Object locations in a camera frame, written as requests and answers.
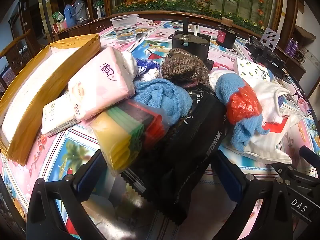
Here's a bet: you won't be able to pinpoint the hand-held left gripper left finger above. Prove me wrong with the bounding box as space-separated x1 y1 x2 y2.
26 149 118 240

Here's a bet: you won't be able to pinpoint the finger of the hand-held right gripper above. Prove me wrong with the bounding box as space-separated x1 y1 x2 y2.
271 162 320 195
299 146 320 162

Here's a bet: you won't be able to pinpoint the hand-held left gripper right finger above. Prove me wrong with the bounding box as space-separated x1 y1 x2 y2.
210 149 293 240

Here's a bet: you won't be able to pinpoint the white bag with red label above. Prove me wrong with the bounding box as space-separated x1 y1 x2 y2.
222 105 303 165

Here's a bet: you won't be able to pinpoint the bagged coloured sponges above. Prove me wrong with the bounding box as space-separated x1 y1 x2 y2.
90 104 170 177

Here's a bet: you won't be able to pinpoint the black plastic bag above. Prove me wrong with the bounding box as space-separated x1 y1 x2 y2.
120 84 228 227

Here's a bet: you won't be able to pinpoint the cream tissue pack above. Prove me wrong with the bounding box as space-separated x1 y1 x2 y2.
41 92 83 137

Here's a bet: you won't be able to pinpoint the blue towel with red bag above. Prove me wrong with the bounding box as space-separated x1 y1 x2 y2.
215 74 270 152

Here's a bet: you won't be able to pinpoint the pink tissue pack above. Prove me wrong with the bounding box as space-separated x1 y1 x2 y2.
68 46 137 121

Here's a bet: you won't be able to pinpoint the plain blue towel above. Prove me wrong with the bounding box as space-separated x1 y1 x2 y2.
134 78 193 125

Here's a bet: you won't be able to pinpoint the yellow taped cardboard box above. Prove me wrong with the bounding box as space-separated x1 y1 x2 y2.
0 33 101 167

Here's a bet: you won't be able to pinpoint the brown knitted hat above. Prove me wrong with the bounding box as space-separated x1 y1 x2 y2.
161 48 210 88

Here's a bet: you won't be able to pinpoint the blue white bagged tissue roll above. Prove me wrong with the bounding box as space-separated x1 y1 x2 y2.
135 58 162 82

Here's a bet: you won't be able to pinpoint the eyeglasses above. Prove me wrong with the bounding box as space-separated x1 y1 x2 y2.
275 79 313 115

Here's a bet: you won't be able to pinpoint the low wooden side cabinet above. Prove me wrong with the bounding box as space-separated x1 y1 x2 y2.
284 47 307 80

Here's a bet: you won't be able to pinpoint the lemon print tissue pack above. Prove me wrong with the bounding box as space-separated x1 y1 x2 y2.
234 57 274 82

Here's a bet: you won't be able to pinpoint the black devices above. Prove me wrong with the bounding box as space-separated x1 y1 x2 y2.
245 36 288 78

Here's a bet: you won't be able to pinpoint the white slotted phone stand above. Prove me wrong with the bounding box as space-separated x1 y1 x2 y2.
260 28 278 48

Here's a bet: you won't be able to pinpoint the wooden chair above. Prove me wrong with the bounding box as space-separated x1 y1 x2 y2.
0 29 45 85

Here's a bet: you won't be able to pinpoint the black cylindrical motor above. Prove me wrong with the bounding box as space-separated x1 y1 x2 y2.
167 17 214 65

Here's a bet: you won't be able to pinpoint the black jar with wooden lid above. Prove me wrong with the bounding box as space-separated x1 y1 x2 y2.
216 17 237 48

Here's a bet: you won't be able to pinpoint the wooden sideboard cabinet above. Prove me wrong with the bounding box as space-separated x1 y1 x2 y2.
51 16 112 42

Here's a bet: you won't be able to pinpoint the pink box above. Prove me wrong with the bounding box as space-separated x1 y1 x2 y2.
52 21 68 33

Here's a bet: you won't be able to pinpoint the clear plastic cup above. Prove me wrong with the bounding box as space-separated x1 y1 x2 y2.
109 14 139 43

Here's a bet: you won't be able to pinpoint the green packet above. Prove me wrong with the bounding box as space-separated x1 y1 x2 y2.
52 11 65 24

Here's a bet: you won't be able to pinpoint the blue thermos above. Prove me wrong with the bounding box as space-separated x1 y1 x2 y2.
64 4 77 28

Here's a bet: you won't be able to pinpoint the grey thermos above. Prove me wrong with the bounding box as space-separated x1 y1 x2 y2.
74 0 90 25

